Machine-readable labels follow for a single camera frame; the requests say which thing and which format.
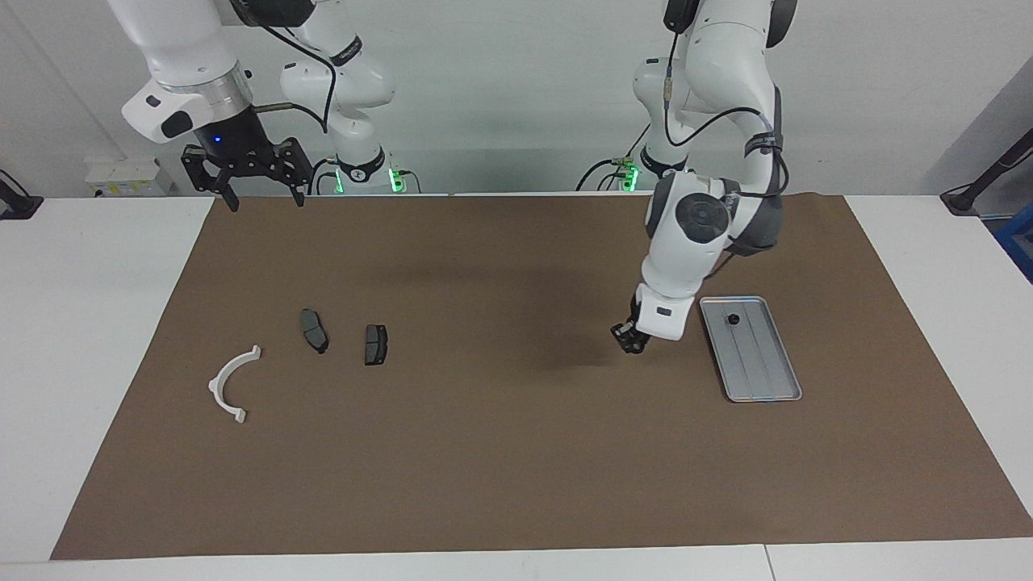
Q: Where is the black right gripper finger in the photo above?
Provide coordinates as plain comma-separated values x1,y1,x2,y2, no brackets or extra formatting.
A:
270,137,313,207
182,145,240,212

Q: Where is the silver metal tray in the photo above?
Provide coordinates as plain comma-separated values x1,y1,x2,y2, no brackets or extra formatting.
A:
699,295,803,403

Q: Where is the white socket box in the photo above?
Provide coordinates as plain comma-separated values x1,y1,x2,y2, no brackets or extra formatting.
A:
83,157,173,198

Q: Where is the long dark brake pad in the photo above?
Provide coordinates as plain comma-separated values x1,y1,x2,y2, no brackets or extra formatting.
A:
300,308,329,355

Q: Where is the black clamp stand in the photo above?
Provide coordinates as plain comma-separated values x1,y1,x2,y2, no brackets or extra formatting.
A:
0,169,44,220

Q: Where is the brown table mat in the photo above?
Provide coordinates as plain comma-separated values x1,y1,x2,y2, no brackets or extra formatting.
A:
50,194,1033,560

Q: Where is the black angled pole stand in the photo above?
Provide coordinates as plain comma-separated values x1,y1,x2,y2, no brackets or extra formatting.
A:
940,127,1033,216

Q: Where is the blue plastic bin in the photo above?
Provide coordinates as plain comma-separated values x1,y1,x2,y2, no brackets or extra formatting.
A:
995,203,1033,283

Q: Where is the black base cable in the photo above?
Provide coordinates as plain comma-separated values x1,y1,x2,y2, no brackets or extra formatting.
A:
575,121,650,192
307,157,422,196

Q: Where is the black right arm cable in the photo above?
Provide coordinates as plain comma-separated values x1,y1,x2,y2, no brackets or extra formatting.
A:
234,0,340,134

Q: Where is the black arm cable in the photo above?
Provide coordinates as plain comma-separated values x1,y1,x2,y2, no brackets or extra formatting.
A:
660,0,788,279
234,0,340,134

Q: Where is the white semicircular plastic bracket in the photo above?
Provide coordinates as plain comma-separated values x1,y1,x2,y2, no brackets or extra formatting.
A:
208,345,263,424

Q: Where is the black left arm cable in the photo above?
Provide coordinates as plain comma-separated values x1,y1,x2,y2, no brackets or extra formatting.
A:
660,0,788,279

